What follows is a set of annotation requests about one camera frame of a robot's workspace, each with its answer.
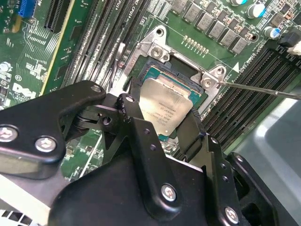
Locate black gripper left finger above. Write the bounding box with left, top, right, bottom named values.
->
left=0, top=80, right=184, bottom=222

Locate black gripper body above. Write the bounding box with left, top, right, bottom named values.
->
left=48, top=154, right=221, bottom=226

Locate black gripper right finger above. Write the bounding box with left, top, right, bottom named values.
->
left=182, top=108, right=280, bottom=226

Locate silver CPU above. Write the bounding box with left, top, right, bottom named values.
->
left=137, top=65, right=203, bottom=142

